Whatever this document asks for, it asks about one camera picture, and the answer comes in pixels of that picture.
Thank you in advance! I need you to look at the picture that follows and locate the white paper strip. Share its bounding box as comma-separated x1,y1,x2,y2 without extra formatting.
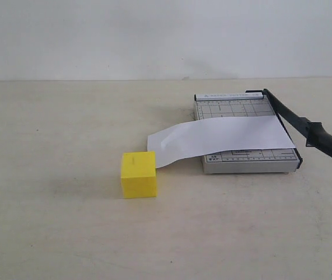
147,115,295,168

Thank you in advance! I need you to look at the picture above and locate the grey paper cutter base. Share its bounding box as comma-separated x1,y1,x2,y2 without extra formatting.
194,90,303,174

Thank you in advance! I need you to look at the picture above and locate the black cutter blade arm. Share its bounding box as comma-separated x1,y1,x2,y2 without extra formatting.
246,89,332,158

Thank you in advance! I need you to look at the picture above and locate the yellow foam cube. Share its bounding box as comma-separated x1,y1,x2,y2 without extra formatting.
121,151,158,199

